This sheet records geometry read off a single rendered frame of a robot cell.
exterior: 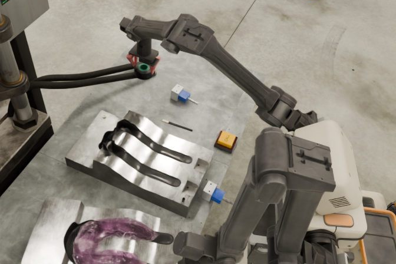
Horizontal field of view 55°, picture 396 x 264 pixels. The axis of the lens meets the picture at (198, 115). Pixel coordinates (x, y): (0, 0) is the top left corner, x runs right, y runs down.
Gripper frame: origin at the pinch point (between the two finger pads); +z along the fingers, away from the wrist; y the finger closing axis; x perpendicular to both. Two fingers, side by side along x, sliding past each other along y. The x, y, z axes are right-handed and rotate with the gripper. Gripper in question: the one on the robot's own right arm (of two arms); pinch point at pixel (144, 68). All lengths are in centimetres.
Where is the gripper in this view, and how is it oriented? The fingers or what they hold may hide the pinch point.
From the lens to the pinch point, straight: 160.7
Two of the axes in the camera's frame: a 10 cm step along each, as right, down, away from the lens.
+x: -3.8, 6.9, -6.2
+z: -1.2, 6.3, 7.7
